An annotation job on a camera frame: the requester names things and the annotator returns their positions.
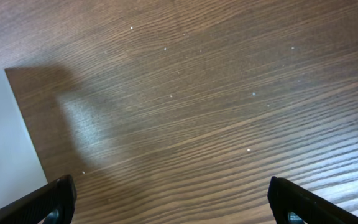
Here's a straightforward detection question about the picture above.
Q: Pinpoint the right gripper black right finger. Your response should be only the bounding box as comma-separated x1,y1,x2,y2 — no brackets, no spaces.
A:
267,176,358,224

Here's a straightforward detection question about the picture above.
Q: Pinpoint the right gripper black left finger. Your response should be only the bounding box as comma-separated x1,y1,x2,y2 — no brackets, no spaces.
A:
0,175,77,224

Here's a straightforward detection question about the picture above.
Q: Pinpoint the white cardboard box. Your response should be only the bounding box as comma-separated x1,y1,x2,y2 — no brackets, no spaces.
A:
0,69,47,208

